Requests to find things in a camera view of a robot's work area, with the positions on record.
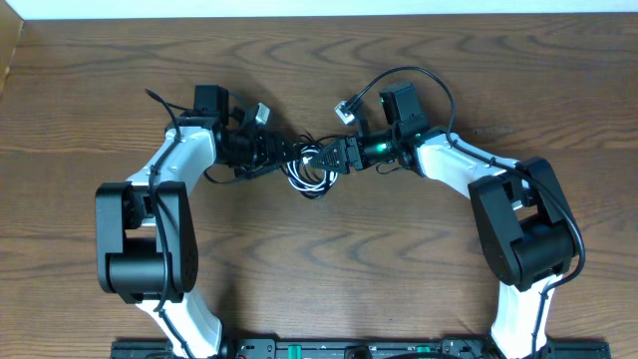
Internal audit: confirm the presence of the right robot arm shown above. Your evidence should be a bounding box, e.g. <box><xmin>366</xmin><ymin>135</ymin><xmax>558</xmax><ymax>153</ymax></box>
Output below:
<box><xmin>311</xmin><ymin>82</ymin><xmax>585</xmax><ymax>358</ymax></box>

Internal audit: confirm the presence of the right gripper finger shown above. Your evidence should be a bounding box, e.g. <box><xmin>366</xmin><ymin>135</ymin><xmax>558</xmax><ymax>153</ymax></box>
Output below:
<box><xmin>312</xmin><ymin>137</ymin><xmax>348</xmax><ymax>161</ymax></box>
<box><xmin>310</xmin><ymin>159</ymin><xmax>350</xmax><ymax>175</ymax></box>

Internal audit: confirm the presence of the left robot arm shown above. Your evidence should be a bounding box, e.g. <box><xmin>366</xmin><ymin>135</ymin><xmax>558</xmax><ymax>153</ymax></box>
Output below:
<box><xmin>95</xmin><ymin>85</ymin><xmax>297</xmax><ymax>358</ymax></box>

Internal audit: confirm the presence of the black usb cable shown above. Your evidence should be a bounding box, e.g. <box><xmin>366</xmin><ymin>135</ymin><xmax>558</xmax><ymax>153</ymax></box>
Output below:
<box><xmin>281</xmin><ymin>132</ymin><xmax>345</xmax><ymax>200</ymax></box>

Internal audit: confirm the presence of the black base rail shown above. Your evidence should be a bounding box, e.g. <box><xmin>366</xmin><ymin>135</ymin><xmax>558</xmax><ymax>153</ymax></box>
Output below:
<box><xmin>109</xmin><ymin>337</ymin><xmax>612</xmax><ymax>359</ymax></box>

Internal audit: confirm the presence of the white usb cable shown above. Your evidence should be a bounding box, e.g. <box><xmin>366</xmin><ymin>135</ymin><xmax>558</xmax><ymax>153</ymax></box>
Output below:
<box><xmin>287</xmin><ymin>144</ymin><xmax>338</xmax><ymax>193</ymax></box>

